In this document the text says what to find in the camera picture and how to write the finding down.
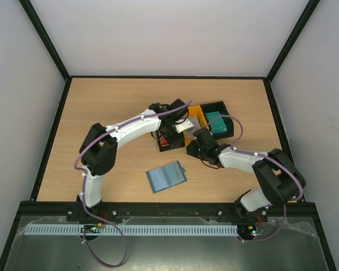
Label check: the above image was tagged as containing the black bin with red cards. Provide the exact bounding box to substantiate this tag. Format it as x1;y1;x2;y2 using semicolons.
150;131;185;152

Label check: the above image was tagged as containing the teal card stack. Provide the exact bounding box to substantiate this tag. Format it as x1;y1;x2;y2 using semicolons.
206;111;228;134

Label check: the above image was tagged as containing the black bin with teal cards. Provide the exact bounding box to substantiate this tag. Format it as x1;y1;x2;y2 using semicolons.
200;101;234;139

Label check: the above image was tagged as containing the yellow bin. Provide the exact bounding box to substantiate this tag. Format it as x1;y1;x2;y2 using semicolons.
184;105;207;141

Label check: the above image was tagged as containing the blue card holder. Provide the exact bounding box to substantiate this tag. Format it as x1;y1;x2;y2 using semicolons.
146;160;187;194

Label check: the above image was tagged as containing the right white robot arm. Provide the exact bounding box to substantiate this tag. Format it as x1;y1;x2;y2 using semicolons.
186;128;306;221

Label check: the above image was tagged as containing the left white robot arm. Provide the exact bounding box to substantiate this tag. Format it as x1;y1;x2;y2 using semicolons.
68;99;190;222

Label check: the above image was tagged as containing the red patterned card stack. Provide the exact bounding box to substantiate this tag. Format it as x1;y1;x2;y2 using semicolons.
159;137;169;146

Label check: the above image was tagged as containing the white vip card stack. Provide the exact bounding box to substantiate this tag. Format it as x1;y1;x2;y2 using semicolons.
187;116;201;133

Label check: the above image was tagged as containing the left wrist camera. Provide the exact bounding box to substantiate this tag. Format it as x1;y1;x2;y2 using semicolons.
175;119;194;133

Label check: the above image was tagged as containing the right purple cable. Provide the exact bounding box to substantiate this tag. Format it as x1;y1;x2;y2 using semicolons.
206;115;305;244

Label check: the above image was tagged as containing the light blue slotted cable duct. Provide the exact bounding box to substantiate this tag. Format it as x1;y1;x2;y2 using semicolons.
24;224;238;237

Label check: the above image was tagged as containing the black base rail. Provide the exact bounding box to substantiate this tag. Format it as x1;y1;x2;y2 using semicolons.
18;200;317;224

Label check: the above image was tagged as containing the black enclosure frame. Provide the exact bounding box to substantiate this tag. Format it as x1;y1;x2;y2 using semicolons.
0;0;336;270

